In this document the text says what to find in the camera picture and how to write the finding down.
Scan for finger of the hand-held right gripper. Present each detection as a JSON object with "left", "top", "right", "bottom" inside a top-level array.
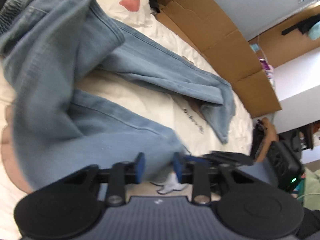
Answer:
[{"left": 185, "top": 151, "right": 253, "bottom": 167}]

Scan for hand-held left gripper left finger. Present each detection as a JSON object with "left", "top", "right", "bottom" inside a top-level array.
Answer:
[{"left": 66, "top": 152, "right": 146, "bottom": 207}]

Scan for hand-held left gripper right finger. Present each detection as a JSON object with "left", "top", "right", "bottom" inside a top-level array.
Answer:
[{"left": 173, "top": 152, "right": 248, "bottom": 205}]

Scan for light blue denim jeans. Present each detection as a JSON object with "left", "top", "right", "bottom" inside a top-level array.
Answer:
[{"left": 0, "top": 0, "right": 237, "bottom": 193}]

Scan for light green cloth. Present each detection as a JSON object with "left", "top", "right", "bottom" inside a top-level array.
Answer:
[{"left": 297, "top": 167, "right": 320, "bottom": 210}]

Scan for cream bear print bedsheet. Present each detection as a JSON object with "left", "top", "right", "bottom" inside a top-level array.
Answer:
[{"left": 0, "top": 0, "right": 254, "bottom": 240}]

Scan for purple white refill packet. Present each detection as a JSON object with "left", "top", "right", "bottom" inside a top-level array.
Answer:
[{"left": 259, "top": 57, "right": 274, "bottom": 80}]

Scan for brown cardboard sheet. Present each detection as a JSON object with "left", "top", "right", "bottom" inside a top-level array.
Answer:
[{"left": 155, "top": 0, "right": 283, "bottom": 119}]

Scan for teal cloth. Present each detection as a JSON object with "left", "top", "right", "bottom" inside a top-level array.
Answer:
[{"left": 309, "top": 21, "right": 320, "bottom": 40}]

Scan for grey upright board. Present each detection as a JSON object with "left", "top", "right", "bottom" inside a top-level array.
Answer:
[{"left": 190, "top": 0, "right": 320, "bottom": 42}]

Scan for black cloth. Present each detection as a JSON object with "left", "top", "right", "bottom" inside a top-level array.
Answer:
[{"left": 149, "top": 0, "right": 162, "bottom": 14}]

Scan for cardboard panel on wall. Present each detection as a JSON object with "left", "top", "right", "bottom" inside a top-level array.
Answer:
[{"left": 247, "top": 0, "right": 320, "bottom": 68}]

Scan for black hanging strap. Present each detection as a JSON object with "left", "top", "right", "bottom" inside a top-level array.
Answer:
[{"left": 281, "top": 17, "right": 318, "bottom": 36}]

